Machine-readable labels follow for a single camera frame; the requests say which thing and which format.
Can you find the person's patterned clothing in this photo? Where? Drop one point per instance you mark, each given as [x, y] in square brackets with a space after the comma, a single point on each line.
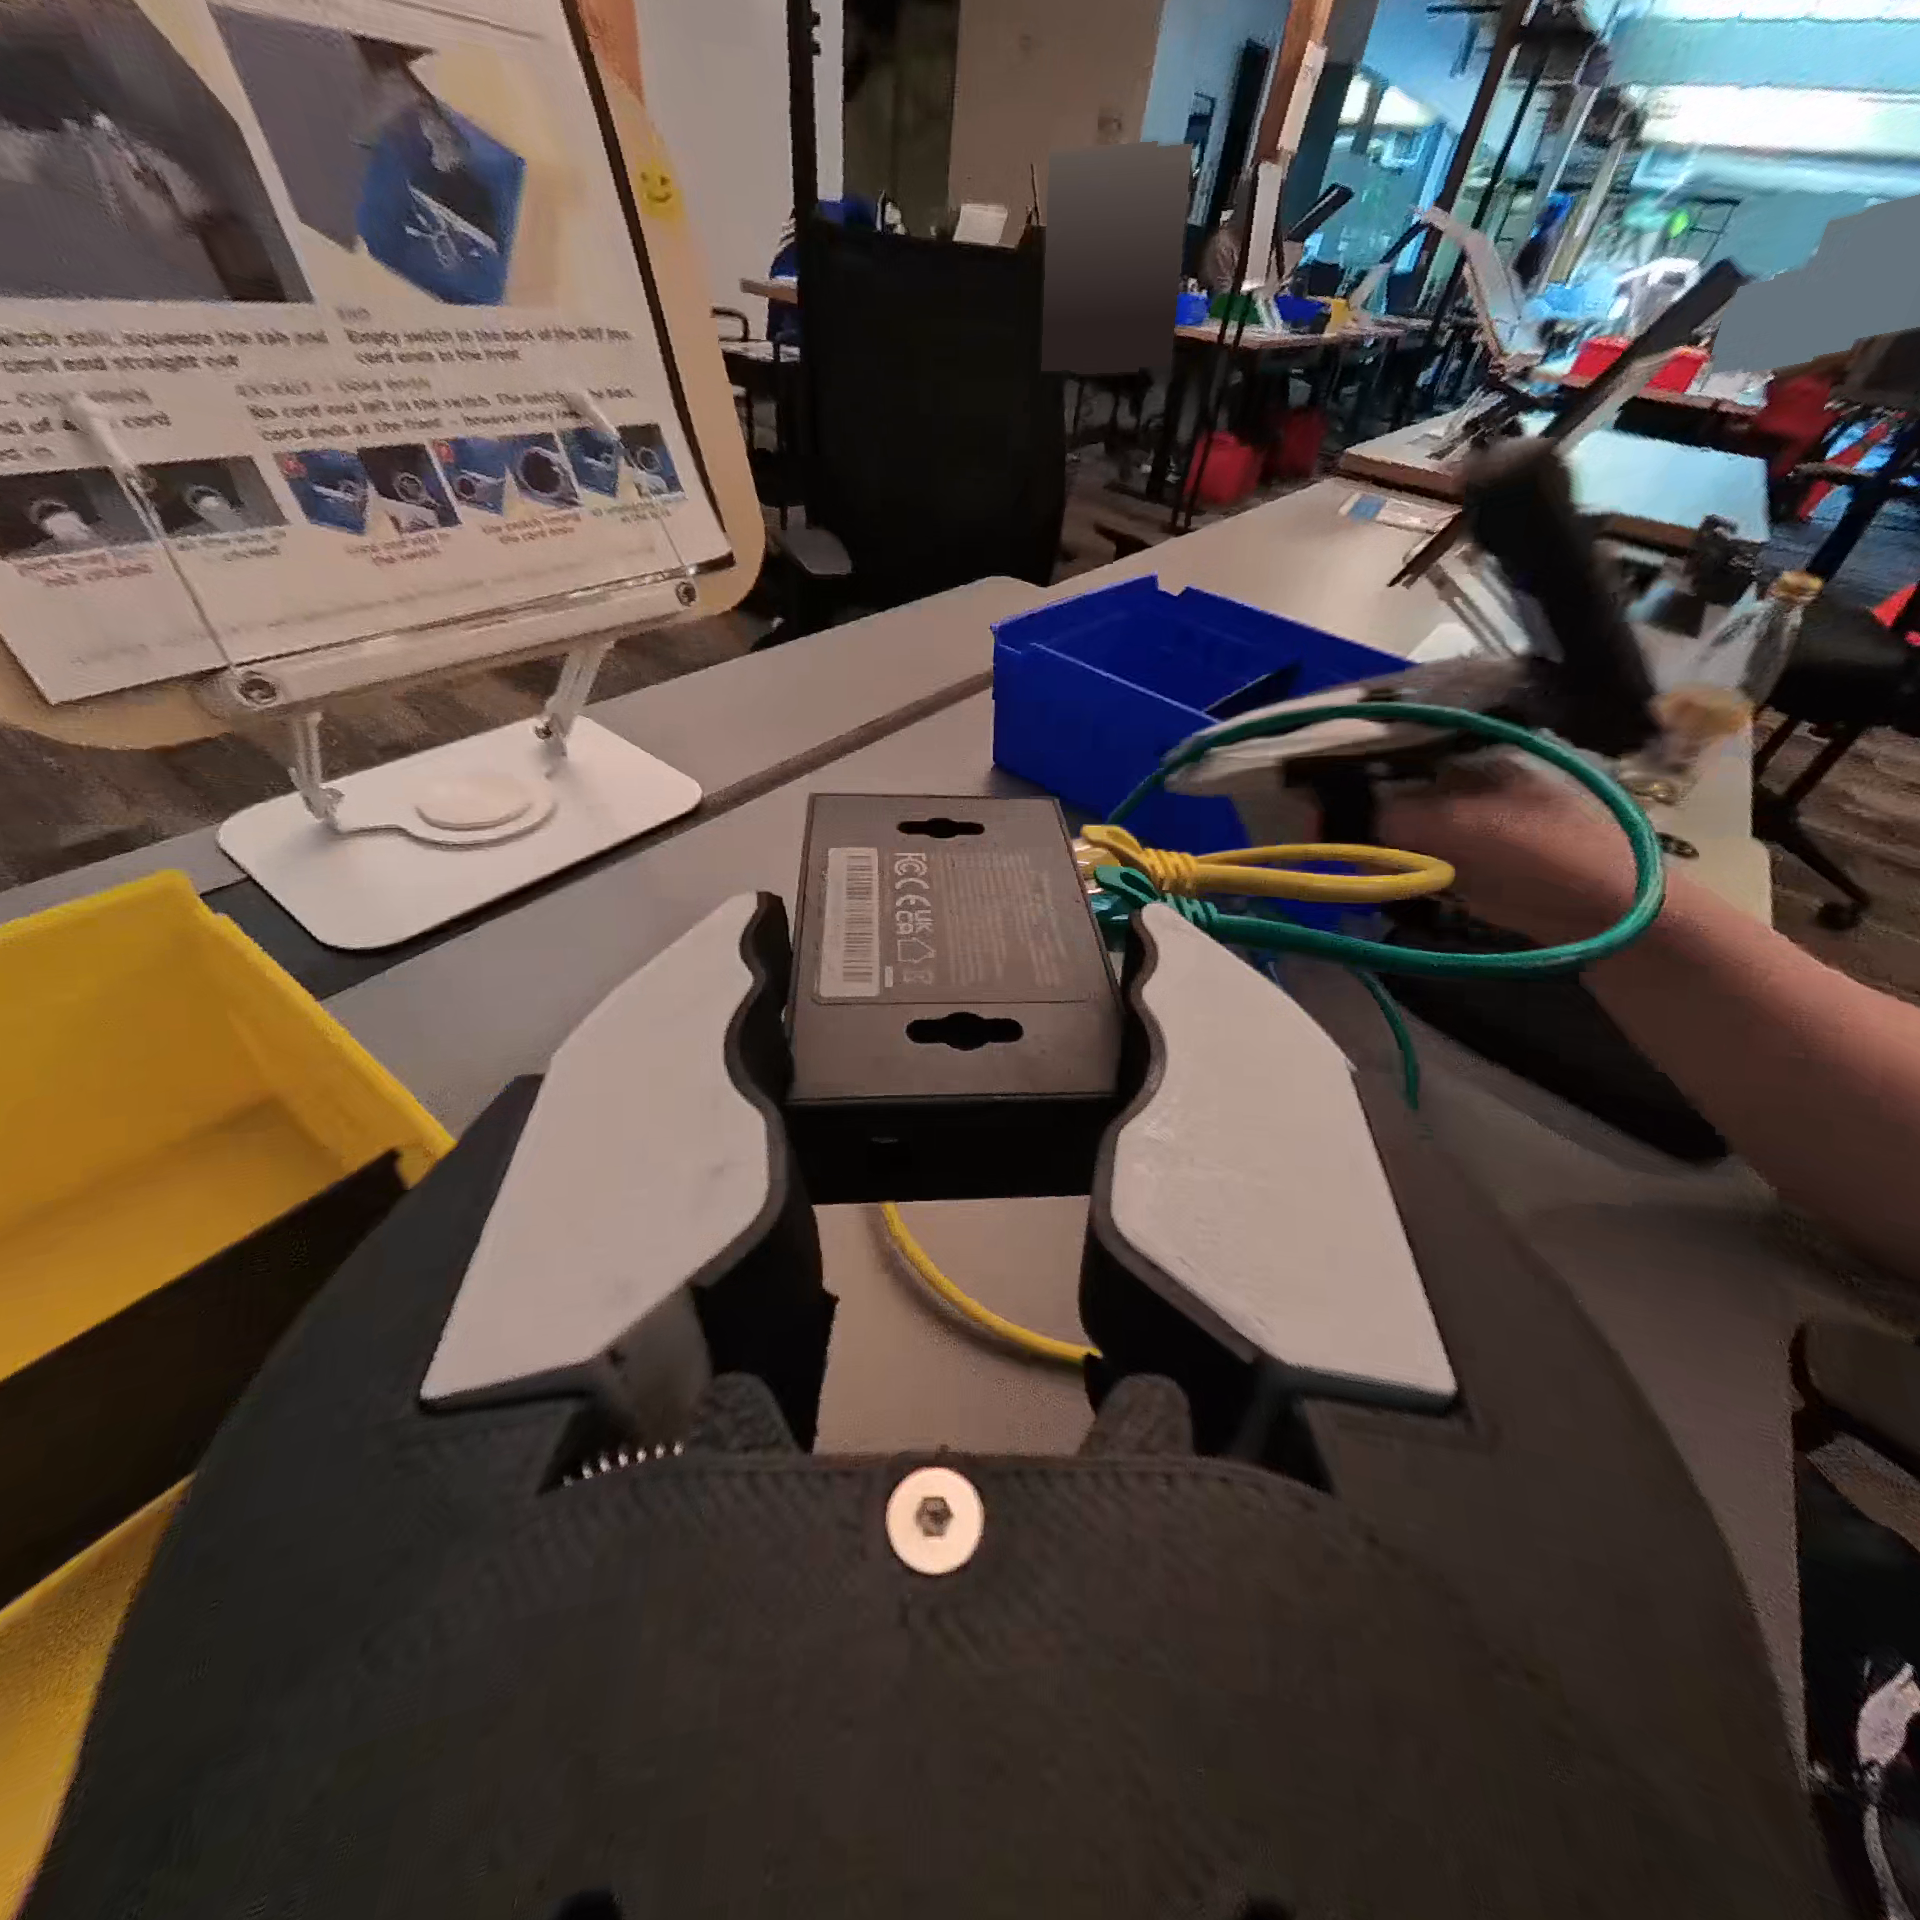
[1860, 1649]

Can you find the blue plastic bin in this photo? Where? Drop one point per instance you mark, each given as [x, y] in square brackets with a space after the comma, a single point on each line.
[1112, 707]

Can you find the person's right forearm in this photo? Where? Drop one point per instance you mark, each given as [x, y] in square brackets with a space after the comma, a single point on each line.
[1769, 1019]

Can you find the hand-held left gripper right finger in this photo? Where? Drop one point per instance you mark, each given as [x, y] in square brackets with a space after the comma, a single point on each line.
[1275, 1185]

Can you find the yellow plastic bin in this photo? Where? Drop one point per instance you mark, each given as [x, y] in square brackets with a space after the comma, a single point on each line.
[134, 1080]

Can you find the black ethernet switch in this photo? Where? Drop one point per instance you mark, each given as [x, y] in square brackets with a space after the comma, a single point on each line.
[959, 930]

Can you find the black tilted display board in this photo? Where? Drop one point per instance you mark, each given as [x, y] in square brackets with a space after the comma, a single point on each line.
[1649, 353]

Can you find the person's right hand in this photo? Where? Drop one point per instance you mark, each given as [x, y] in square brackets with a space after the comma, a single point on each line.
[1500, 856]

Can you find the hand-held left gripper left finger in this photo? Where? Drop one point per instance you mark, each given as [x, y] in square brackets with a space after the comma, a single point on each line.
[616, 1171]

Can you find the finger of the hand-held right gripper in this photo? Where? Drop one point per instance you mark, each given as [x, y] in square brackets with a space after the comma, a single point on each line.
[1425, 694]
[1260, 762]

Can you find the black mesh panel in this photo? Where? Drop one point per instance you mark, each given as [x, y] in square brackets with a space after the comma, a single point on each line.
[916, 421]

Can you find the plastic drink bottle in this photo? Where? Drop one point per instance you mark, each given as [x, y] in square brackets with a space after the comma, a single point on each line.
[1725, 674]

